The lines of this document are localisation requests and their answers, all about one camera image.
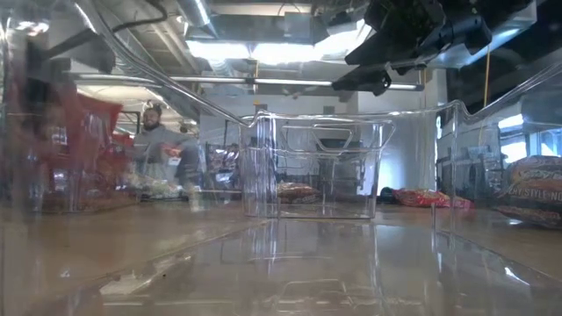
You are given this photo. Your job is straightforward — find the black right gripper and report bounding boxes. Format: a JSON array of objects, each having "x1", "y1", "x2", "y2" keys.
[{"x1": 331, "y1": 0, "x2": 493, "y2": 97}]

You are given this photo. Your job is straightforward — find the person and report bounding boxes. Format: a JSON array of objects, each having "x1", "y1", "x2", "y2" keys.
[{"x1": 130, "y1": 104, "x2": 202, "y2": 190}]

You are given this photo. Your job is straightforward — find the silver round duct pipe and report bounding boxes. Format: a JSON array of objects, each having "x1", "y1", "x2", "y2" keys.
[{"x1": 175, "y1": 0, "x2": 219, "y2": 39}]

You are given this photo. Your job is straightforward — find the silver rectangular air duct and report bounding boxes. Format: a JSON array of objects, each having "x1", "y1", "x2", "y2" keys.
[{"x1": 324, "y1": 0, "x2": 537, "y2": 69}]

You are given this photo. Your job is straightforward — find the long ceiling light bar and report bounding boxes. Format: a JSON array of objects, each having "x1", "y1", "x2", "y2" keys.
[{"x1": 74, "y1": 73, "x2": 425, "y2": 92}]

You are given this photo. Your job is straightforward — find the ramen packets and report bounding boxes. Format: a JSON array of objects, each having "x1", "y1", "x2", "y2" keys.
[{"x1": 494, "y1": 154, "x2": 562, "y2": 231}]

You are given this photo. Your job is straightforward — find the black white patterned fabric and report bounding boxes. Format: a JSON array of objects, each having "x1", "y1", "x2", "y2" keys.
[{"x1": 205, "y1": 143, "x2": 241, "y2": 188}]

